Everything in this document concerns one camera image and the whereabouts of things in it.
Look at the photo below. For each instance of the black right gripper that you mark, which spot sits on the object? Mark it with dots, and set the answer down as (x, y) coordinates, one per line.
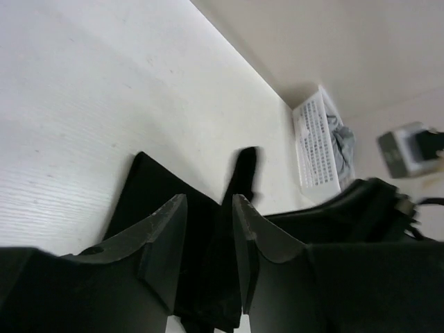
(367, 211)

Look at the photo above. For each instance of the black tank top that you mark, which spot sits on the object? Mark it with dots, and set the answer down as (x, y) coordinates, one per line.
(208, 295)

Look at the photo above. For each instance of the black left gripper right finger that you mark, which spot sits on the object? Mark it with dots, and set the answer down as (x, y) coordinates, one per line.
(289, 286)

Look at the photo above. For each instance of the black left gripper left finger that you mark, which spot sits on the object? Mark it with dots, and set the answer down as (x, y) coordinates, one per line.
(126, 283)

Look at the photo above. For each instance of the white plastic laundry basket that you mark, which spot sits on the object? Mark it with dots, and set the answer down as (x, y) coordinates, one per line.
(318, 177)

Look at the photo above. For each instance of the grey tank top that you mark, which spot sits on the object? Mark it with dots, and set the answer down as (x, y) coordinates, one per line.
(343, 144)

